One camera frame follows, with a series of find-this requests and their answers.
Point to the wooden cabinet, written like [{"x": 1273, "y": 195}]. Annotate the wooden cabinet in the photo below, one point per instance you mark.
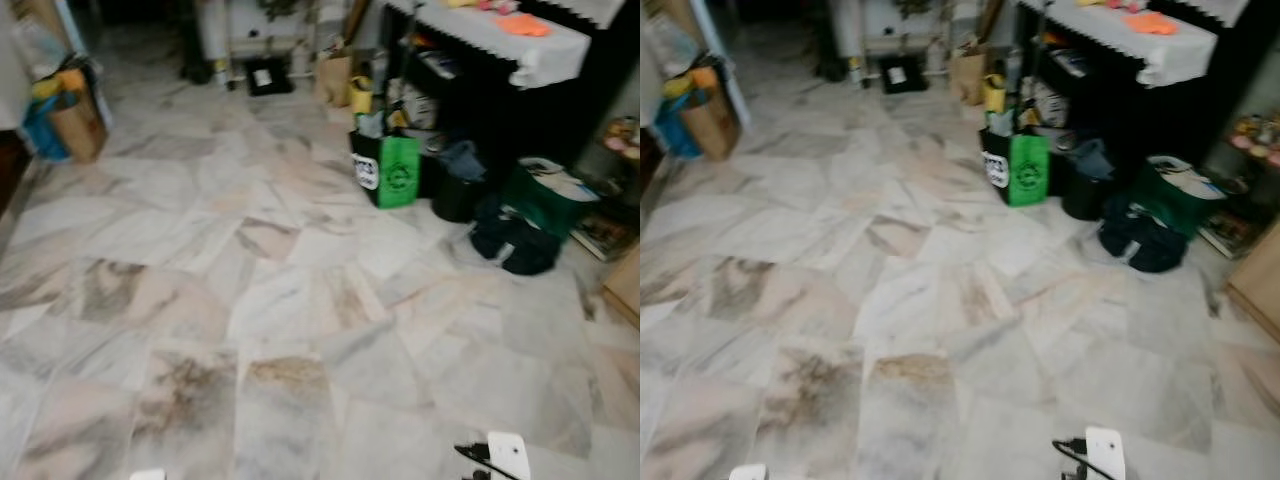
[
  {"x": 1256, "y": 285},
  {"x": 624, "y": 288}
]

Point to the dark green tote bag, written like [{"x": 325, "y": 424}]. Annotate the dark green tote bag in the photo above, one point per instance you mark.
[
  {"x": 1172, "y": 198},
  {"x": 545, "y": 200}
]

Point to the blue bag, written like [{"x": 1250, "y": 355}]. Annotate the blue bag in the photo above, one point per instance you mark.
[
  {"x": 674, "y": 128},
  {"x": 42, "y": 130}
]

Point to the dark navy bag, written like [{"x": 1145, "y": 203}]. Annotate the dark navy bag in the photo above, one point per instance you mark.
[
  {"x": 1140, "y": 240},
  {"x": 512, "y": 243}
]

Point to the black table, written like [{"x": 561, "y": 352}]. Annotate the black table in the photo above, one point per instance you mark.
[
  {"x": 1170, "y": 105},
  {"x": 540, "y": 110}
]

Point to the black bucket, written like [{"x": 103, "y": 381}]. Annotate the black bucket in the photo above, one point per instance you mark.
[
  {"x": 457, "y": 190},
  {"x": 1086, "y": 190}
]

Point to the white scalloped table cloth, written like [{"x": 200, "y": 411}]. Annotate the white scalloped table cloth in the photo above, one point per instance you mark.
[
  {"x": 520, "y": 45},
  {"x": 1150, "y": 45}
]

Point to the orange cloth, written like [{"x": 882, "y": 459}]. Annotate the orange cloth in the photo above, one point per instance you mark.
[
  {"x": 524, "y": 25},
  {"x": 1152, "y": 22}
]

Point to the green shopping bag with print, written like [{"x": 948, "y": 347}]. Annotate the green shopping bag with print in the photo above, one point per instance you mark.
[
  {"x": 1026, "y": 170},
  {"x": 397, "y": 172}
]

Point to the black box with white label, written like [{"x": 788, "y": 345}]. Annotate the black box with white label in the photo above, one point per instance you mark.
[
  {"x": 267, "y": 77},
  {"x": 901, "y": 74}
]

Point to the yellow mug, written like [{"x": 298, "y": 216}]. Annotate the yellow mug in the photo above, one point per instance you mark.
[
  {"x": 993, "y": 93},
  {"x": 360, "y": 95}
]

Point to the small brown paper bag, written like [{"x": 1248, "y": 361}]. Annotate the small brown paper bag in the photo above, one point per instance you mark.
[
  {"x": 967, "y": 75},
  {"x": 334, "y": 78}
]

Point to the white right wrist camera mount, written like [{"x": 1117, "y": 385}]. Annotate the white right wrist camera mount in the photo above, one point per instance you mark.
[
  {"x": 508, "y": 455},
  {"x": 1106, "y": 451}
]

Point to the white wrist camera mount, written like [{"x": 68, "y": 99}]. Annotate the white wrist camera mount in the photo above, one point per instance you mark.
[
  {"x": 148, "y": 475},
  {"x": 508, "y": 455},
  {"x": 747, "y": 472},
  {"x": 1106, "y": 451}
]

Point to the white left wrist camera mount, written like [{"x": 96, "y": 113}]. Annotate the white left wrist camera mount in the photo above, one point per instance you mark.
[
  {"x": 747, "y": 472},
  {"x": 148, "y": 475}
]

